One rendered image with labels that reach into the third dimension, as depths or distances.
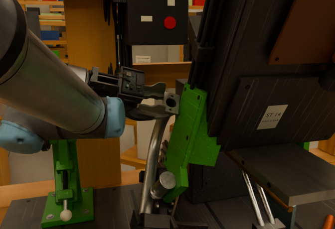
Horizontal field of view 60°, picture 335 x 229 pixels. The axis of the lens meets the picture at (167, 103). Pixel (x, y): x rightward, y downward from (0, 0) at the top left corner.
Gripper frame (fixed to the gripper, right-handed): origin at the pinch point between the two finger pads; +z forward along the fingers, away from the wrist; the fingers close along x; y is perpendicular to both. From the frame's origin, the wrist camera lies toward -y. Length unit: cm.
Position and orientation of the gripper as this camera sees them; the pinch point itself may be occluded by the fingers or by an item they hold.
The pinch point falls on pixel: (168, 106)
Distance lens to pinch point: 70.5
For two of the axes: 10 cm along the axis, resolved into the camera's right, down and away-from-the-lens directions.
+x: 0.0, -8.8, 4.8
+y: 3.8, -4.5, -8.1
